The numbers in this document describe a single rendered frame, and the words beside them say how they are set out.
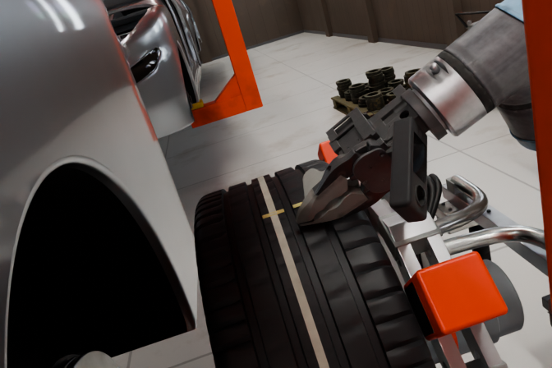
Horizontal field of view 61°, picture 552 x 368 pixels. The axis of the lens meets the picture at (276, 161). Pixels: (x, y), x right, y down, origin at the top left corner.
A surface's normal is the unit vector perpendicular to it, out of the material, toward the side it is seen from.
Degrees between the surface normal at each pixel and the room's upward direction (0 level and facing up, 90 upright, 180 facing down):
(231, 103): 90
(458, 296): 45
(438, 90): 60
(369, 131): 34
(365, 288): 38
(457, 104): 88
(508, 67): 90
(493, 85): 95
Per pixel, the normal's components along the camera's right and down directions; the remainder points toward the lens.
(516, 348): -0.27, -0.90
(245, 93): 0.15, 0.30
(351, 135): -0.63, -0.51
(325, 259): -0.16, -0.63
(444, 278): -0.09, -0.43
